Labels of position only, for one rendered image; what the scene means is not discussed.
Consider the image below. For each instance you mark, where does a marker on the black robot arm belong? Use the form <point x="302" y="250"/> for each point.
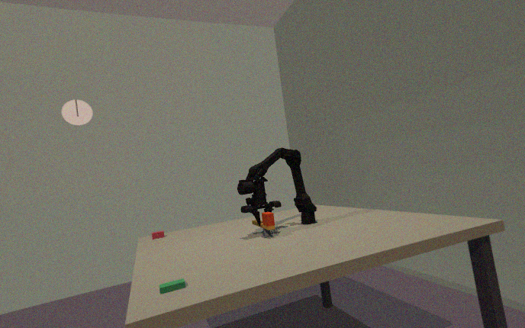
<point x="293" y="159"/>

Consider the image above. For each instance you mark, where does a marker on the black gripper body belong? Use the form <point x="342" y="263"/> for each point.
<point x="260" y="202"/>

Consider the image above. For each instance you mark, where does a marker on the red rectangular block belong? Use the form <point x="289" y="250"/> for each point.
<point x="158" y="235"/>

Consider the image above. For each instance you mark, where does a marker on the green rectangular bar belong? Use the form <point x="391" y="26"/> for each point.
<point x="172" y="286"/>

